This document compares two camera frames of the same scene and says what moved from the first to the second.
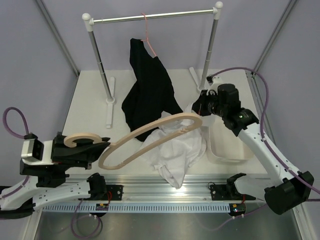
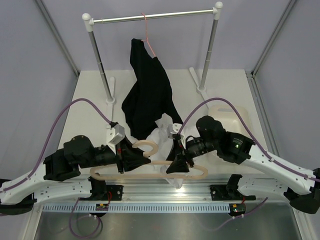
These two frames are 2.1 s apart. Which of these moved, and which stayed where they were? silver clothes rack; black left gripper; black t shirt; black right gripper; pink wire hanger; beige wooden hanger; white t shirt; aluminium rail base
Moved: beige wooden hanger; white t shirt; black left gripper; black right gripper
Stayed: aluminium rail base; pink wire hanger; silver clothes rack; black t shirt
